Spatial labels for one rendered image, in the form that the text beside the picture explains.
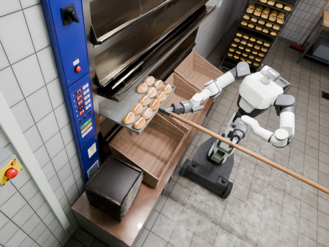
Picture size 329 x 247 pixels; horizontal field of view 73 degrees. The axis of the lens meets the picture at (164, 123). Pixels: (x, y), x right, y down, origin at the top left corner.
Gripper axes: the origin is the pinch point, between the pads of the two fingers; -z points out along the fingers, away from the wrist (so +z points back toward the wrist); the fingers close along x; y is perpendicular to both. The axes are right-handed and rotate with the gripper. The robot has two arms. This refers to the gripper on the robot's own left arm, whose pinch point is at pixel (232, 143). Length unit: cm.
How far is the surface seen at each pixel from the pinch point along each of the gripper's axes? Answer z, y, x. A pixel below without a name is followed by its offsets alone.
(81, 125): -58, 75, -11
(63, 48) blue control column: -59, 75, -59
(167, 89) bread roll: 10, 61, -3
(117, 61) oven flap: -21, 82, -32
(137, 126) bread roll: -32, 55, -2
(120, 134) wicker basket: -21, 79, 37
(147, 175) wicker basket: -31, 42, 48
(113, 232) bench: -75, 37, 61
